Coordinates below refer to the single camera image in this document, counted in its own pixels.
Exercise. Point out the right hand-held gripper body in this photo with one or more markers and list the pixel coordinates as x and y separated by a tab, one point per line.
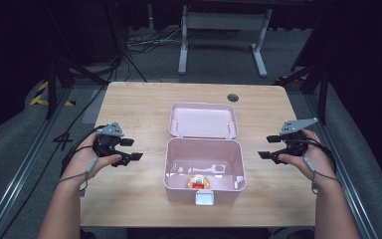
293	134

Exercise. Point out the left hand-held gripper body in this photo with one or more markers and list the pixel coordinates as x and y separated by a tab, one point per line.
112	130

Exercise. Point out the person's right hand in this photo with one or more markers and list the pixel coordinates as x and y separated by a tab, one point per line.
313	162

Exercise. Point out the person's left hand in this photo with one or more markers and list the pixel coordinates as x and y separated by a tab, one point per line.
83	159

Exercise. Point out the black tripod stand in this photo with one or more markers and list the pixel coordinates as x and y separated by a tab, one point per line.
323	96
51	86

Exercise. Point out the pink plastic box with lid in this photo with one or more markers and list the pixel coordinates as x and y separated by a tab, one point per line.
204	156

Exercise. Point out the small round orange toy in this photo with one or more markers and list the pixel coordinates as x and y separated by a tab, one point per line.
198	182

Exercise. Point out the yellow black floor tape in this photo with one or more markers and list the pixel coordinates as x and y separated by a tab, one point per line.
39	98

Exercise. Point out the black light stand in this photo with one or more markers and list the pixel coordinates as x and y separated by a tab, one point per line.
121	40

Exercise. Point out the metal floor rail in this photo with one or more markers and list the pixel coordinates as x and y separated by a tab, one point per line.
16	172
354	186

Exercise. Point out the white metal desk frame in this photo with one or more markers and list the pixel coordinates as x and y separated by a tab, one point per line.
224	21

